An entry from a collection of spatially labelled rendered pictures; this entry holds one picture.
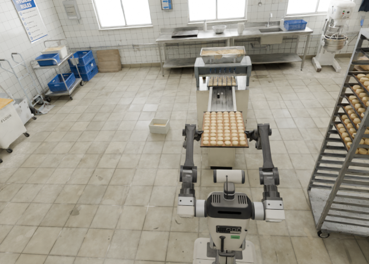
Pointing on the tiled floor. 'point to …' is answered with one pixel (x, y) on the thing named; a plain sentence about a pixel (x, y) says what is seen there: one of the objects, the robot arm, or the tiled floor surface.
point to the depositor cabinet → (242, 95)
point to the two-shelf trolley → (57, 73)
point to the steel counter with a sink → (278, 31)
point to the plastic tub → (159, 125)
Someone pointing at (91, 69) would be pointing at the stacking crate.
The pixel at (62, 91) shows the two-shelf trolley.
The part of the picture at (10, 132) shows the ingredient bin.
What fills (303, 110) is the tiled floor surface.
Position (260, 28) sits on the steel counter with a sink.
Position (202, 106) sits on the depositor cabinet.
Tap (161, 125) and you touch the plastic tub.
